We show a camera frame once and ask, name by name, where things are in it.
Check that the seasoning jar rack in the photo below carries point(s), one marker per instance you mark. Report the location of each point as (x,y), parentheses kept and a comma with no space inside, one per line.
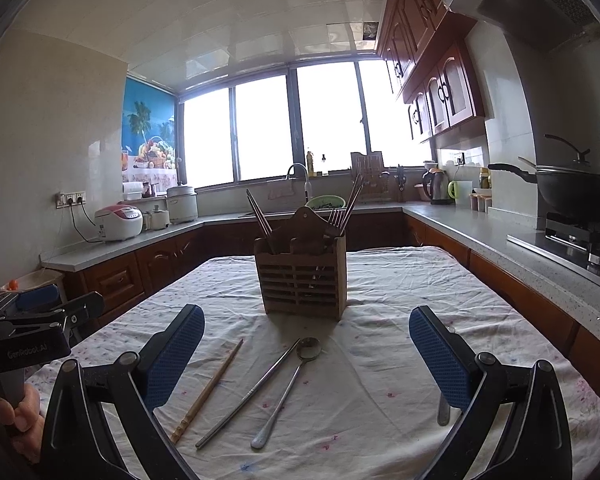
(481,201)

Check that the wooden chopstick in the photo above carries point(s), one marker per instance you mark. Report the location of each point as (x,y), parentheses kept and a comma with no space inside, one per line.
(356,194)
(207,394)
(352,205)
(348,214)

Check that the small orange object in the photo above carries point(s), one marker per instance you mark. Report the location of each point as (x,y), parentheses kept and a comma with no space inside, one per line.
(13,285)

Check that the gas stove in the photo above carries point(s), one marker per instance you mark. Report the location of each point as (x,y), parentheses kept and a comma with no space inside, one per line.
(570,240)

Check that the large white pot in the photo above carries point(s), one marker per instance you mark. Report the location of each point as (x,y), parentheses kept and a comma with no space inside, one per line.
(182,205)

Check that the metal fork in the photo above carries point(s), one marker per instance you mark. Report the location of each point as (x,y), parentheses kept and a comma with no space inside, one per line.
(340,220)
(333,220)

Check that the metal chopstick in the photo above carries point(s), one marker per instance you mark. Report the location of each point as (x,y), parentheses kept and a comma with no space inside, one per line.
(250,394)

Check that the yellow-capped sauce bottle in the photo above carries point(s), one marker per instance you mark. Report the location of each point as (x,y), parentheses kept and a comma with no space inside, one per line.
(484,179)

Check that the grey kitchen countertop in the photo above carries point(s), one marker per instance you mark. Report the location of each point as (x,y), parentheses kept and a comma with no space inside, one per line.
(480,230)

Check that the wooden upper cabinets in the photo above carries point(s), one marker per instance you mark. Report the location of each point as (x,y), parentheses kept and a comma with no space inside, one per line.
(430,25)

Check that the range hood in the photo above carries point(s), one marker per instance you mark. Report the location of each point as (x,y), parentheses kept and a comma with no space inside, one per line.
(520,5)

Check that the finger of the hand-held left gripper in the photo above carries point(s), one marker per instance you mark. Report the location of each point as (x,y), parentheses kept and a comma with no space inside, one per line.
(82,306)
(37,297)

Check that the wooden utensil holder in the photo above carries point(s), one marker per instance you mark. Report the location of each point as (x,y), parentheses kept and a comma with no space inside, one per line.
(300,280)

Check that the dish rack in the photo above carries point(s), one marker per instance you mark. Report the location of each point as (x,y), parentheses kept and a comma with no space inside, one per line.
(370,175)

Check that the kitchen faucet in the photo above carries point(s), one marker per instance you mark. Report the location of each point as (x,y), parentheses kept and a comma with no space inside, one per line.
(307,187)

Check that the yellow bottle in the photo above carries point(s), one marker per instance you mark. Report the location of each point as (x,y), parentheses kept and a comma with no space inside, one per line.
(310,164)

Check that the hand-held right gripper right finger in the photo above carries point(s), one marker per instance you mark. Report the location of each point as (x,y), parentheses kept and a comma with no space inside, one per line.
(437,360)

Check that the red and white rice cooker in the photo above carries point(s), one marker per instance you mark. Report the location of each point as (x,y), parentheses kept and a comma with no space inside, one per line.
(120,222)

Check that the green colander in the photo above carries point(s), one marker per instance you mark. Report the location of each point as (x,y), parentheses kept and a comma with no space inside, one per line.
(325,201)

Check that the floral tablecloth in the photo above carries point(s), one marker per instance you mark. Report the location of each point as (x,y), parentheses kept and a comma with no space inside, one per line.
(380,310)

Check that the metal spoon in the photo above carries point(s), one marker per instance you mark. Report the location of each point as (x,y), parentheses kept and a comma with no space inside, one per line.
(310,347)

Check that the beige stool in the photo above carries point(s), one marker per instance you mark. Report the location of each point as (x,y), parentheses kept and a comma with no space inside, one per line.
(47,277)

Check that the electric kettle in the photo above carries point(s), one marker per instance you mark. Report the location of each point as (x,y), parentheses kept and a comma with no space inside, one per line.
(435,187)

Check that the clear dispenser bottle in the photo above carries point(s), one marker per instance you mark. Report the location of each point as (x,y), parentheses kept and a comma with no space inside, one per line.
(324,167)

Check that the pink plastic container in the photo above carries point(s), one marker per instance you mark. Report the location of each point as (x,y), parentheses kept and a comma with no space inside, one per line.
(419,192)

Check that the small white cooker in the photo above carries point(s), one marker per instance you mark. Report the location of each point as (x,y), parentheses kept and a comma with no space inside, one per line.
(155,219)

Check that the white paper roll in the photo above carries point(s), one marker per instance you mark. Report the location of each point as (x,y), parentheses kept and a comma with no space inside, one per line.
(132,191)

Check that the wall socket with plugs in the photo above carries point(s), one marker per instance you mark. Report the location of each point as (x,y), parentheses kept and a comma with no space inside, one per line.
(71,199)

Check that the dark chopstick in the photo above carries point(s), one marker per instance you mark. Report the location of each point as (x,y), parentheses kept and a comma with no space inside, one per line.
(261,212)
(252,202)

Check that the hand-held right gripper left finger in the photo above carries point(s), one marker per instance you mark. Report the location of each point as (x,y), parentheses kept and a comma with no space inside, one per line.
(177,355)

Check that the kitchen window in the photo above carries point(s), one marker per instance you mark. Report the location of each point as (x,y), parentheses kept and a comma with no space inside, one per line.
(265,125)

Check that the black wok with lid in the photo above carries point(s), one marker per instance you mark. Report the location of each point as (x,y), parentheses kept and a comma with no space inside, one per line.
(575,195)

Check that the dark kitchen tools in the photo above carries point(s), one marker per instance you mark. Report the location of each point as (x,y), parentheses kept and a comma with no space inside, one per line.
(400,177)

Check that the wall poster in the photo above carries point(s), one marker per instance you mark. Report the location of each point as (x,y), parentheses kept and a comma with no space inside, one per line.
(147,125)

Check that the person's left hand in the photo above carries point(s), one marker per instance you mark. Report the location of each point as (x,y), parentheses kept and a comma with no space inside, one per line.
(25,415)

